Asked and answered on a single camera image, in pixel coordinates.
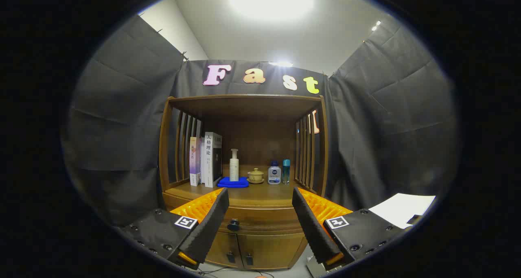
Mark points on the teal slim bottle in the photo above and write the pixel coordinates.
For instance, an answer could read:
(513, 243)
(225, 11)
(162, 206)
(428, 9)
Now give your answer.
(286, 170)

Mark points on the blue folded cloth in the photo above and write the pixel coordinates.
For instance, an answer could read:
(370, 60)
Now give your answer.
(232, 184)

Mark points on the ceiling light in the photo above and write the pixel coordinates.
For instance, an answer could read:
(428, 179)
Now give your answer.
(270, 1)

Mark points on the thick white book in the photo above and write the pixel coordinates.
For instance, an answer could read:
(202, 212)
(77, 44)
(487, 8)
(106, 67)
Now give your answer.
(208, 164)

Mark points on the thin white book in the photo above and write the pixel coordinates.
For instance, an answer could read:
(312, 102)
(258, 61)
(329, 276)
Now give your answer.
(202, 164)

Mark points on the wooden drawer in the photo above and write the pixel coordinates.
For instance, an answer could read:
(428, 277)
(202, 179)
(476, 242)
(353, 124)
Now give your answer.
(264, 219)

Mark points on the white pump bottle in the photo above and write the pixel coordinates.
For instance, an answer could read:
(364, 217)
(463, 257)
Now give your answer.
(234, 168)

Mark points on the white lotion bottle blue cap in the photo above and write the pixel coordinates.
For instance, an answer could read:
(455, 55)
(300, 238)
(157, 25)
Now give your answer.
(274, 175)

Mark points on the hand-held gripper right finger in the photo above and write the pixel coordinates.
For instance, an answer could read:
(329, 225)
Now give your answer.
(311, 229)

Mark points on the brown wooden cabinet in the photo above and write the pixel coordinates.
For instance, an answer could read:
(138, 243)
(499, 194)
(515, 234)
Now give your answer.
(260, 135)

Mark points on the black drawer knob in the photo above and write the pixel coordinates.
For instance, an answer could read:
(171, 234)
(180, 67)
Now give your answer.
(233, 225)

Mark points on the yellow lidded teacup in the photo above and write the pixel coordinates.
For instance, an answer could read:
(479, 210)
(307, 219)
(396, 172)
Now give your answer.
(255, 175)

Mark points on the small ceiling spotlight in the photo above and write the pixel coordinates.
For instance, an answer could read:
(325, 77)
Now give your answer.
(375, 25)

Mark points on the wooden countertop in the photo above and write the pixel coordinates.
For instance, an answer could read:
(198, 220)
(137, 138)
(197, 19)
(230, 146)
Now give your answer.
(260, 192)

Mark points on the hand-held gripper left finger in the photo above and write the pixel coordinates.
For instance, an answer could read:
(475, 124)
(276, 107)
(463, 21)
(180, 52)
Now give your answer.
(209, 229)

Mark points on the purple book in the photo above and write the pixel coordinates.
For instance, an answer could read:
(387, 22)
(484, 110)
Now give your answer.
(195, 160)

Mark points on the grey object with white lines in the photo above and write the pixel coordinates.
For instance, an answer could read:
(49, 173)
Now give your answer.
(315, 268)

